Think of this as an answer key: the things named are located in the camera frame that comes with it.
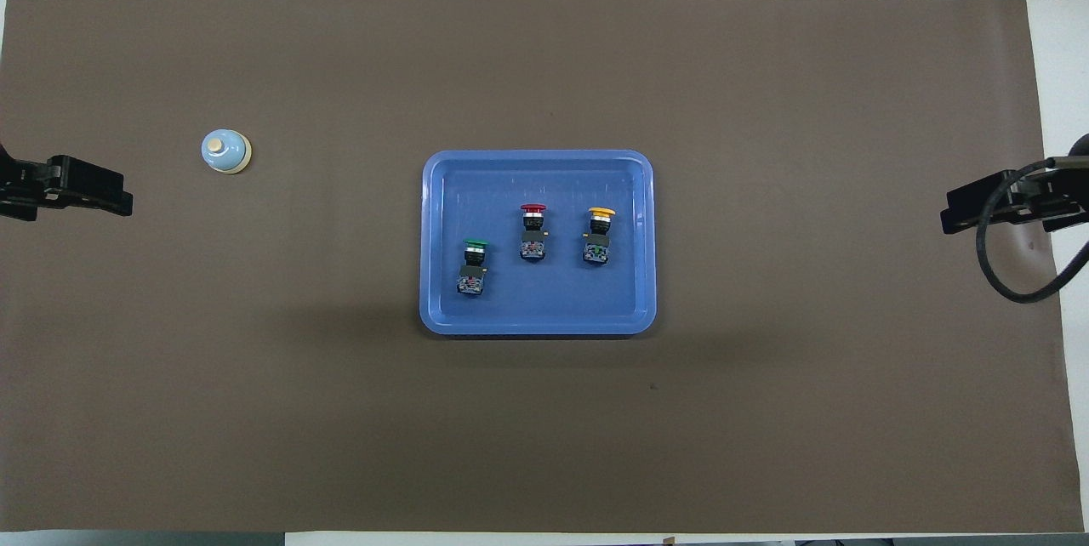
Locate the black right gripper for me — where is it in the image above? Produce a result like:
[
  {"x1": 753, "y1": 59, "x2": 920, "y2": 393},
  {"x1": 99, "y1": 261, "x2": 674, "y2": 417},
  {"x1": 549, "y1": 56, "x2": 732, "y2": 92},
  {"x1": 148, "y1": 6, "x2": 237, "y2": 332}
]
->
[{"x1": 940, "y1": 163, "x2": 1089, "y2": 235}]

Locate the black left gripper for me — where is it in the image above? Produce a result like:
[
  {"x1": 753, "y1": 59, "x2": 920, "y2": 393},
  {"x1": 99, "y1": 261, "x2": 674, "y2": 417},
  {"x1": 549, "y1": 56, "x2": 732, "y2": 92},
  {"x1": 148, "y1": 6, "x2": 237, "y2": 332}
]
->
[{"x1": 15, "y1": 156, "x2": 135, "y2": 223}]

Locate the yellow push button switch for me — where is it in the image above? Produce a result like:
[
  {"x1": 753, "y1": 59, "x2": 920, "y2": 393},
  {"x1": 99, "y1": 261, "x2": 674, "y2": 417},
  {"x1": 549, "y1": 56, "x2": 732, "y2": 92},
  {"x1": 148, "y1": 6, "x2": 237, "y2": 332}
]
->
[{"x1": 582, "y1": 206, "x2": 617, "y2": 267}]

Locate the green push button switch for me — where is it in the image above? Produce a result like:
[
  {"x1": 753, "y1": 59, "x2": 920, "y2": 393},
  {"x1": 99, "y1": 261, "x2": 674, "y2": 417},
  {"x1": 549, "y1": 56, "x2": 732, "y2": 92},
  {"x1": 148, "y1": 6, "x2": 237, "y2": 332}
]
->
[{"x1": 456, "y1": 238, "x2": 490, "y2": 299}]

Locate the red push button switch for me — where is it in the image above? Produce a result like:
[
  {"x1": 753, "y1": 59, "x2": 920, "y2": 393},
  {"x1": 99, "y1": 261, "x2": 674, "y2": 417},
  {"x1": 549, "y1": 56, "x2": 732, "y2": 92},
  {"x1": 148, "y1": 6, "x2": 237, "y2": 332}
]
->
[{"x1": 518, "y1": 203, "x2": 550, "y2": 264}]

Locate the light blue call bell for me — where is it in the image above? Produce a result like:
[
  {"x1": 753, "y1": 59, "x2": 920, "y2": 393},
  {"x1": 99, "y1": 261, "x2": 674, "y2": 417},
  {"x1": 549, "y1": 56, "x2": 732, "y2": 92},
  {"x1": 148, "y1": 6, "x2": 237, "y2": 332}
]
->
[{"x1": 201, "y1": 128, "x2": 253, "y2": 175}]

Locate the blue plastic tray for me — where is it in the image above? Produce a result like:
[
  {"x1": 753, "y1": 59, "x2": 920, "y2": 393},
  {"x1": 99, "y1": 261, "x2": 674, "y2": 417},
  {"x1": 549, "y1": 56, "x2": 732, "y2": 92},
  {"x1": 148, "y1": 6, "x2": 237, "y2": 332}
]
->
[{"x1": 419, "y1": 149, "x2": 658, "y2": 337}]

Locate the brown table mat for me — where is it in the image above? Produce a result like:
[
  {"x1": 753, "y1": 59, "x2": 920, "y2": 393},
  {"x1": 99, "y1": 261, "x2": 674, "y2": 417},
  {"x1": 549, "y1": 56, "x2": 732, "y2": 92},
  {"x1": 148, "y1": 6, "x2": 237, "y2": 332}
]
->
[{"x1": 0, "y1": 0, "x2": 1086, "y2": 534}]

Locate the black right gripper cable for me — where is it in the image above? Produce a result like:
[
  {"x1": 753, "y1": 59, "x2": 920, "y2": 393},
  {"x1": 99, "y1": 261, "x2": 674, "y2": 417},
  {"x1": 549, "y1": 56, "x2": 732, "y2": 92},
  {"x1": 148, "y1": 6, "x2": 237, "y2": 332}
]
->
[{"x1": 975, "y1": 156, "x2": 1089, "y2": 304}]

